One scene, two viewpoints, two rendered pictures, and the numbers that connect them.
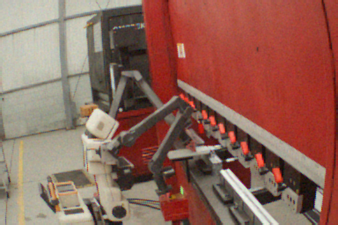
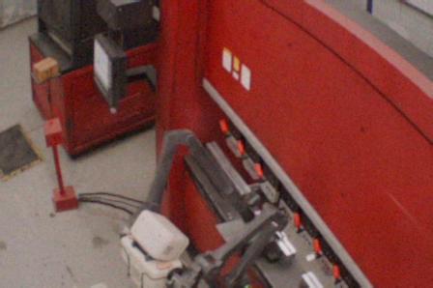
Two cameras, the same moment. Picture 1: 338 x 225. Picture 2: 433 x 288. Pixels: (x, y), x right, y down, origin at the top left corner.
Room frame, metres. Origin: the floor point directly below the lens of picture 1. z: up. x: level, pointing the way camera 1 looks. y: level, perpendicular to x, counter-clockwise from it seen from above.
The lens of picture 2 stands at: (0.77, 0.74, 2.94)
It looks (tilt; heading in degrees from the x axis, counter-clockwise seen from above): 35 degrees down; 341
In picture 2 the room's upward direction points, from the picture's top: 3 degrees clockwise
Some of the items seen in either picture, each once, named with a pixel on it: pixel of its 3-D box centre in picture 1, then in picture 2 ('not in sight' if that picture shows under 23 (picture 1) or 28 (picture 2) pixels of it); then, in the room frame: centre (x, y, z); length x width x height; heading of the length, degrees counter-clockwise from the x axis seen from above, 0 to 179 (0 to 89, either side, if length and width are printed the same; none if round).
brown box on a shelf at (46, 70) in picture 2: (88, 109); (44, 68); (4.76, 0.98, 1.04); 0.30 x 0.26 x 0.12; 21
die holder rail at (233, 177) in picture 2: (194, 141); (227, 173); (3.18, -0.18, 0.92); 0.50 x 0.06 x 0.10; 6
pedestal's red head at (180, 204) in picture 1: (172, 203); not in sight; (2.30, 0.04, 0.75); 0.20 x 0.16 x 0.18; 8
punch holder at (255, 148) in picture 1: (264, 156); not in sight; (1.46, -0.36, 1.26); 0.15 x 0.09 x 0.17; 6
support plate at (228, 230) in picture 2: (187, 152); (246, 230); (2.62, -0.09, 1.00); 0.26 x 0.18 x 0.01; 96
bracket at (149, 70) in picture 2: (149, 101); (143, 83); (3.89, 0.18, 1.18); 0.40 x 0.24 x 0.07; 6
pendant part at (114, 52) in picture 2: (118, 81); (109, 67); (3.76, 0.43, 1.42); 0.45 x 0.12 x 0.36; 11
